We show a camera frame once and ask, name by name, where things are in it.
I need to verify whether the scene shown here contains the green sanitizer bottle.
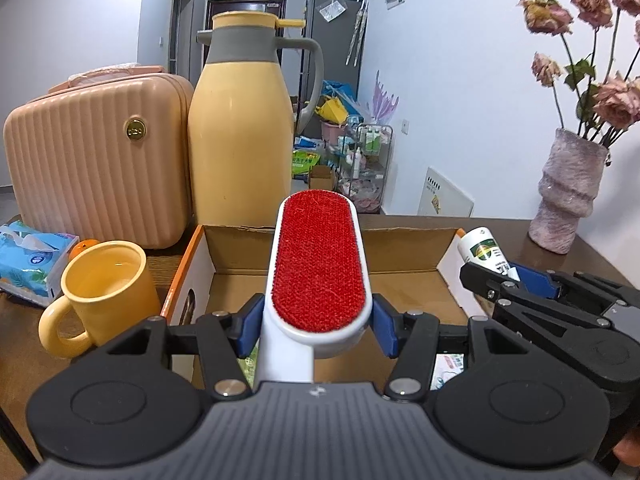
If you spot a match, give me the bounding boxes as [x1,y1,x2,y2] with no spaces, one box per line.
[238,344,259,388]

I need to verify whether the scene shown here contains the pink textured vase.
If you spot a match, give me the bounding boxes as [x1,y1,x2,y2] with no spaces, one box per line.
[528,128,608,255]

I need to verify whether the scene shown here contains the red white lint brush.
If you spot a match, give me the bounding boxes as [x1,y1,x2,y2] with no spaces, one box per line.
[255,190,372,385]

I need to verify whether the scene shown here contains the yellow watering can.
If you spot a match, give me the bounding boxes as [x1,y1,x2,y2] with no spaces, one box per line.
[314,96,348,125]

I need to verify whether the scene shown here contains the wire storage cart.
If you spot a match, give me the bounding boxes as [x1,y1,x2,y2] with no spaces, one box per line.
[331,122,394,214]

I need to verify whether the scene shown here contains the yellow thermos jug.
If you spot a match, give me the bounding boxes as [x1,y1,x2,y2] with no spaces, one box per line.
[188,11,324,226]

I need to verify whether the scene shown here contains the red cardboard box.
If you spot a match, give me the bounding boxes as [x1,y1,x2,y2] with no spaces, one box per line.
[162,226,485,388]

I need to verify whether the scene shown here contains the white spray bottle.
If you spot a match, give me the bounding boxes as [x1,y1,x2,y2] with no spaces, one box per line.
[458,226,521,282]

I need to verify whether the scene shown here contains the pink ribbed suitcase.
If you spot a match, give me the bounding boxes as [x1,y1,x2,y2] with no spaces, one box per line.
[3,67,194,249]

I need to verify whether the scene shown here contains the yellow mug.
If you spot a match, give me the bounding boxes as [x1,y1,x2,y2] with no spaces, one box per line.
[38,240,162,359]

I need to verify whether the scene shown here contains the blue tissue pack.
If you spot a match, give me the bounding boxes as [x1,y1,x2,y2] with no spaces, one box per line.
[0,220,79,308]

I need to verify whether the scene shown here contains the grey refrigerator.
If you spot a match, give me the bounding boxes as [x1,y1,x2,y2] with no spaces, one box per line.
[298,0,360,139]

